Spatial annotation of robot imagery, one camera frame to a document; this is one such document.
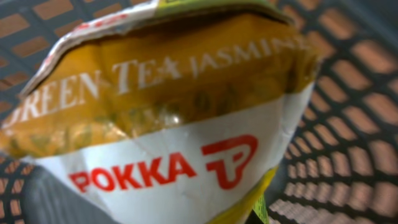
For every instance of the green tea drink carton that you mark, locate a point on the green tea drink carton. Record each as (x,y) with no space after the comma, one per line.
(164,112)

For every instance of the grey plastic mesh basket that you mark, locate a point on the grey plastic mesh basket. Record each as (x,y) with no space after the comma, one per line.
(341,166)

